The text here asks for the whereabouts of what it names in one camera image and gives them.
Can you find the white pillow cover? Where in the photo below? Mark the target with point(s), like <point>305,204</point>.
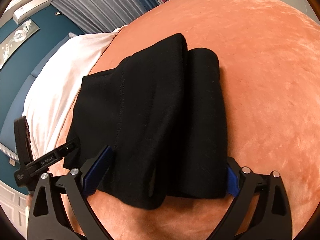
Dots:
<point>54,90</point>

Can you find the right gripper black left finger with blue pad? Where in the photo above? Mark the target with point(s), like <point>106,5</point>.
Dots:
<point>48,219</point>

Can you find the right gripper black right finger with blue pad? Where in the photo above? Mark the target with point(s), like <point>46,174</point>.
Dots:
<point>260,208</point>

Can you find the black pants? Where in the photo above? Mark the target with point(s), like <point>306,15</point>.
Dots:
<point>162,112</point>

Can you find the person's hand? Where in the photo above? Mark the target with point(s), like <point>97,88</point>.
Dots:
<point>29,200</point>

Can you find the blue upholstered headboard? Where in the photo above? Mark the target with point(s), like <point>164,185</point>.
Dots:
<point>8,144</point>

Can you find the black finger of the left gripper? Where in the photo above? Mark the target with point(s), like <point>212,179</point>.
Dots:
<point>67,148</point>

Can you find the white air conditioner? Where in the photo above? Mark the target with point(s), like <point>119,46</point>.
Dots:
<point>27,10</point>

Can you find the framed wall picture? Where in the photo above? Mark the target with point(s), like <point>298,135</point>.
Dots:
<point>16,39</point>

